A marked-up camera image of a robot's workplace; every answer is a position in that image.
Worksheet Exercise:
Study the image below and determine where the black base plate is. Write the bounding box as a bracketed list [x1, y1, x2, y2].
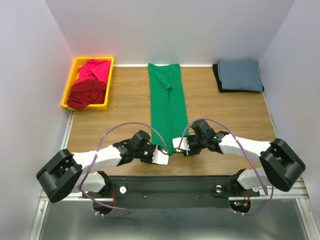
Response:
[88, 175, 260, 209]

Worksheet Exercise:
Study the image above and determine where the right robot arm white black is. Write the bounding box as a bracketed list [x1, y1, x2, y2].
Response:
[172, 118, 306, 192]

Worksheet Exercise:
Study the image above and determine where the yellow plastic bin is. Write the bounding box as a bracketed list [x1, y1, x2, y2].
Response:
[61, 56, 114, 111]

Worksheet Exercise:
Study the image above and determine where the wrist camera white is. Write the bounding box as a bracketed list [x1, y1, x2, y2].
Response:
[151, 149, 169, 165]
[172, 136, 190, 151]

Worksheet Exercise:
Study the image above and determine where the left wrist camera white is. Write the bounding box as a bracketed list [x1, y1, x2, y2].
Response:
[151, 149, 169, 165]

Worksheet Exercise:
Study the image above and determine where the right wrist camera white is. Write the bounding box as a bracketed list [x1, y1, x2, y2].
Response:
[172, 136, 190, 151]

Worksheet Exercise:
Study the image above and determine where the dark red t shirt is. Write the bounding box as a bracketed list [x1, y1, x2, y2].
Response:
[66, 79, 107, 110]

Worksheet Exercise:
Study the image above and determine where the green t shirt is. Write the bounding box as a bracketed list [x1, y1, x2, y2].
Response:
[148, 63, 188, 154]

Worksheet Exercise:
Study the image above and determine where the folded blue grey t shirt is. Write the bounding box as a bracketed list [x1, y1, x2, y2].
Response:
[217, 59, 265, 93]

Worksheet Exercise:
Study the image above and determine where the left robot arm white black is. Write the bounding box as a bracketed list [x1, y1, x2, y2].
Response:
[36, 130, 162, 203]

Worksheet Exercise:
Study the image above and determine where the aluminium rail frame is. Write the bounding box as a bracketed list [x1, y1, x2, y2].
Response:
[31, 118, 320, 240]

